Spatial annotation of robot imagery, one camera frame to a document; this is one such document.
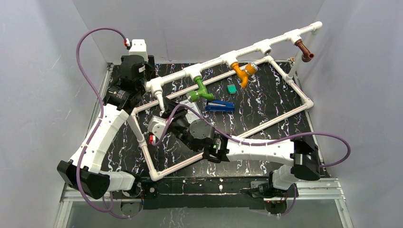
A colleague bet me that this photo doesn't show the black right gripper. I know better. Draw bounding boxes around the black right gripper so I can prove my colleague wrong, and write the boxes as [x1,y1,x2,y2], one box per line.
[159,96,199,153]

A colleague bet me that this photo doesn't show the white plastic faucet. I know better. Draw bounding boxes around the white plastic faucet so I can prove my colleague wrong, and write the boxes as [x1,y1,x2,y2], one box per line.
[154,90,166,117]

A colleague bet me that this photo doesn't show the white PVC pipe frame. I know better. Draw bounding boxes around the white PVC pipe frame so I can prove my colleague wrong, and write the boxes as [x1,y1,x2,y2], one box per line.
[127,21,323,181]

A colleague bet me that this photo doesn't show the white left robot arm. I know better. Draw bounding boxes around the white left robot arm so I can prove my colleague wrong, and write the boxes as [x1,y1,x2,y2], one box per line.
[57,55,156,200]

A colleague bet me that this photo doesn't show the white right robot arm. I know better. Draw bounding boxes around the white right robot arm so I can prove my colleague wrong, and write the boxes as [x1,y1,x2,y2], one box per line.
[151,103,320,197]

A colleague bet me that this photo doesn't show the white plastic package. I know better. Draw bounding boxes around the white plastic package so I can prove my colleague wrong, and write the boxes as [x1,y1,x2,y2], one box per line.
[180,100,202,123]

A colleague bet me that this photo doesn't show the green plastic faucet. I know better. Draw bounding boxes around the green plastic faucet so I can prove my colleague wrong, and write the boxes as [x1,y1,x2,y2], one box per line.
[187,76,214,102]

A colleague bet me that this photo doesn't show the blue stapler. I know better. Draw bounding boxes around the blue stapler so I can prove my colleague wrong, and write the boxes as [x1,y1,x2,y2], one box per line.
[205,100,235,112]

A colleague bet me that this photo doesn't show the teal small box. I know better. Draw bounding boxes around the teal small box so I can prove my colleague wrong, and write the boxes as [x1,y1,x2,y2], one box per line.
[227,84,237,95]

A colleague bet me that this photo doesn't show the orange plastic faucet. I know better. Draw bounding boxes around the orange plastic faucet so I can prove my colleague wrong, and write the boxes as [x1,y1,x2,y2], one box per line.
[230,62,259,88]

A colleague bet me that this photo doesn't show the brown plastic faucet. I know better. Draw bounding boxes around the brown plastic faucet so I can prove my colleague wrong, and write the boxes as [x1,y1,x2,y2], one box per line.
[294,39,315,62]

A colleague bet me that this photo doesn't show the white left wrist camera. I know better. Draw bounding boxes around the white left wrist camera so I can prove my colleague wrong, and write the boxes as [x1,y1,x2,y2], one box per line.
[124,38,149,62]

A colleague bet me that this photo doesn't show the black metal base rail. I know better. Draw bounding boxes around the black metal base rail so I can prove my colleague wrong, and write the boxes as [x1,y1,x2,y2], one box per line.
[61,176,344,218]

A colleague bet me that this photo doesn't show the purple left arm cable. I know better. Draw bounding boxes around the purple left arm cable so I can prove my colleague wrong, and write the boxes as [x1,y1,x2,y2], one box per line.
[75,27,144,220]

